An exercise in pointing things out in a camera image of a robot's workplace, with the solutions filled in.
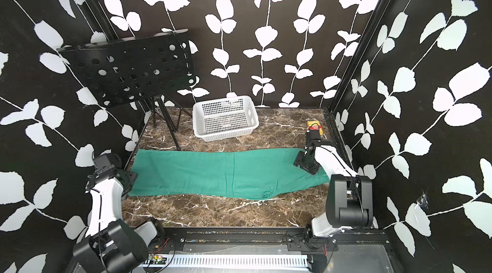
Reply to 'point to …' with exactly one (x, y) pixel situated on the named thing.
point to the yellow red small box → (315, 125)
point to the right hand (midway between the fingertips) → (299, 161)
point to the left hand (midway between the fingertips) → (129, 178)
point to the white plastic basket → (224, 118)
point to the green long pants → (259, 175)
